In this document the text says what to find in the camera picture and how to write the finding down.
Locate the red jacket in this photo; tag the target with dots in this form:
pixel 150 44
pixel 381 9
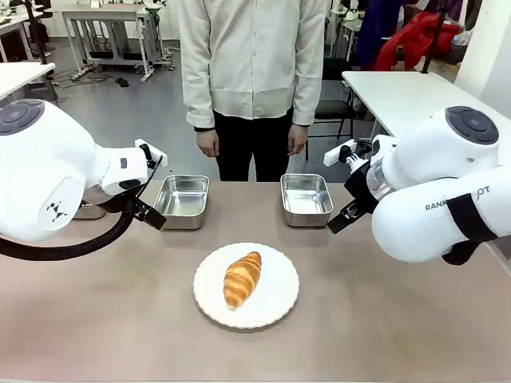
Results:
pixel 415 40

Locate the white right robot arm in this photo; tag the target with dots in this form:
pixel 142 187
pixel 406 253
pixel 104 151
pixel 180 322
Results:
pixel 435 191

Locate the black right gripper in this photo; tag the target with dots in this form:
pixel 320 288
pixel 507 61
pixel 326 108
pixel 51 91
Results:
pixel 361 187

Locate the person's left hand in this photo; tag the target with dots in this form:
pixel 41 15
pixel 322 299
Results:
pixel 297 139

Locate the person's left forearm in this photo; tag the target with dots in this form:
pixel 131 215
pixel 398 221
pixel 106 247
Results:
pixel 305 99

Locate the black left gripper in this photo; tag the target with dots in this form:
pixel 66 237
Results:
pixel 120 201

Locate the golden croissant bread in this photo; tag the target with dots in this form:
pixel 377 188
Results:
pixel 241 279

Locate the grey background desk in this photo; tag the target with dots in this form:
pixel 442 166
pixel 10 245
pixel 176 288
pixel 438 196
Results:
pixel 108 28

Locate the white power strip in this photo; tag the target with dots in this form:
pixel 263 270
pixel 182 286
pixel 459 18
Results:
pixel 81 73

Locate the rectangular steel container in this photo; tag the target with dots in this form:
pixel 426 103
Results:
pixel 181 199
pixel 306 197

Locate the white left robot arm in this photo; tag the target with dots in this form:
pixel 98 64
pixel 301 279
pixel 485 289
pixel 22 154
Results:
pixel 48 167

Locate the person's right hand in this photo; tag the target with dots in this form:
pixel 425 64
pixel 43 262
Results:
pixel 207 143

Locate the black office chair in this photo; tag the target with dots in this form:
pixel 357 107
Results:
pixel 333 103

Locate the person's right forearm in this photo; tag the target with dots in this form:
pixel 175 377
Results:
pixel 199 103

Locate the person in cream shirt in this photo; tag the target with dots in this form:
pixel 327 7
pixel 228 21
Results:
pixel 251 60

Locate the white round plate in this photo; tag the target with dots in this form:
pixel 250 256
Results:
pixel 275 287

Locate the black stand pole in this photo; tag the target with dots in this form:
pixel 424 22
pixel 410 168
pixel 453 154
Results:
pixel 36 32
pixel 433 36

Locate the person in purple clothes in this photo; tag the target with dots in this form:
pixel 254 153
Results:
pixel 377 28

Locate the white side table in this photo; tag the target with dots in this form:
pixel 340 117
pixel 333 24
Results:
pixel 20 77
pixel 399 99

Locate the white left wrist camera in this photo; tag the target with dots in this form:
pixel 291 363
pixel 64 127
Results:
pixel 153 149

